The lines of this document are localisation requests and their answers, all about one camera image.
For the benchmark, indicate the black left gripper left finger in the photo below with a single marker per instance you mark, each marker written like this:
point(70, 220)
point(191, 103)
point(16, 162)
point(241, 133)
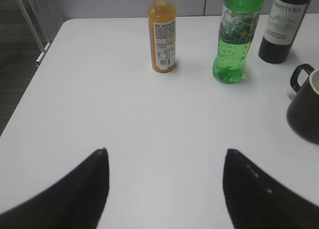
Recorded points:
point(76, 201)

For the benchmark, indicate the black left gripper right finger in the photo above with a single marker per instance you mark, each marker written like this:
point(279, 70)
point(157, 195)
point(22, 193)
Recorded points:
point(255, 200)

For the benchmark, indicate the black mug white inside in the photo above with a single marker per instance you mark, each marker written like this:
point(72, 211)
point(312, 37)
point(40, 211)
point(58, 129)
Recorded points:
point(303, 111)

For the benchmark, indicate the green sprite bottle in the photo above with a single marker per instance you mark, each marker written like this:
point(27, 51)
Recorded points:
point(238, 23)

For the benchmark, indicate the dark red wine bottle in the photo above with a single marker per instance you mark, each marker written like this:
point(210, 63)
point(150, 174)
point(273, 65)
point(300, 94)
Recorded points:
point(285, 19)

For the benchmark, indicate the orange juice bottle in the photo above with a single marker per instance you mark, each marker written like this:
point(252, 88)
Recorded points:
point(162, 30)

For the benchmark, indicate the white table leg frame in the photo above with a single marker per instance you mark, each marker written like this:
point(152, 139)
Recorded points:
point(43, 48)

